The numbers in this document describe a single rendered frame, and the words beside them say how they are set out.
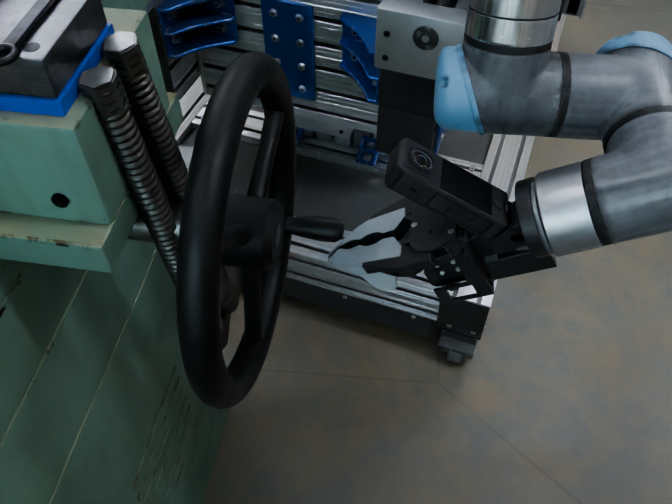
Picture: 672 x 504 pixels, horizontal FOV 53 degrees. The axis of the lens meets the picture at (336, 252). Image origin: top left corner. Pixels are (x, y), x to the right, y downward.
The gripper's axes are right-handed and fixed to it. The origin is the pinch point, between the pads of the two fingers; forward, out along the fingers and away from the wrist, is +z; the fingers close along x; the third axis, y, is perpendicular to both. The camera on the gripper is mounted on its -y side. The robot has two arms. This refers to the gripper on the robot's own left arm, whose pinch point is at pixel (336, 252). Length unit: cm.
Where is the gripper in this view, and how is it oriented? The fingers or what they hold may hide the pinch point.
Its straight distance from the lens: 66.9
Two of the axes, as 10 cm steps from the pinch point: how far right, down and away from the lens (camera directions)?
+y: 5.0, 6.1, 6.2
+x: 1.5, -7.6, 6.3
